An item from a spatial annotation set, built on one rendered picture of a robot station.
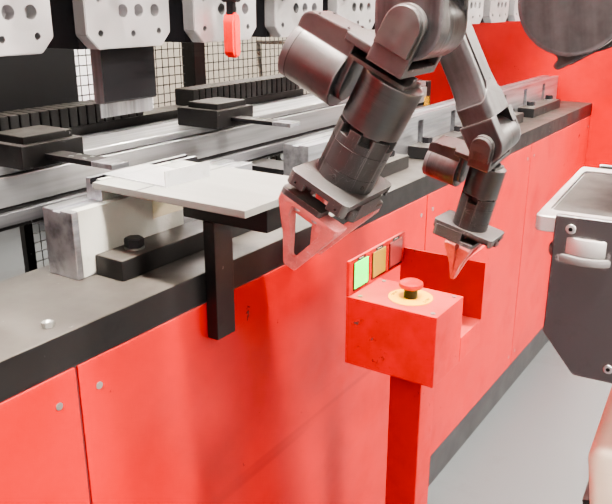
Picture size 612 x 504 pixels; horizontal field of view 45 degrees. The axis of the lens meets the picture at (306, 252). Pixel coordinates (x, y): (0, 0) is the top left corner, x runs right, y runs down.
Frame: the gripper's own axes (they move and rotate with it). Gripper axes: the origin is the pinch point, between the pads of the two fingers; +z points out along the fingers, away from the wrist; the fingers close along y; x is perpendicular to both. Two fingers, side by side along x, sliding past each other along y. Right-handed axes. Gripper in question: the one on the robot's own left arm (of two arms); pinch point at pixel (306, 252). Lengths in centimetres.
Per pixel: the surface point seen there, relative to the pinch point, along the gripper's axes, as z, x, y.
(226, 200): 7.7, -16.0, -11.6
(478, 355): 73, 19, -132
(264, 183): 8.0, -16.6, -21.5
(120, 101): 8.7, -40.1, -17.9
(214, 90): 30, -66, -85
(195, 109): 25, -55, -62
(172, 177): 11.5, -25.9, -14.4
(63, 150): 26, -52, -24
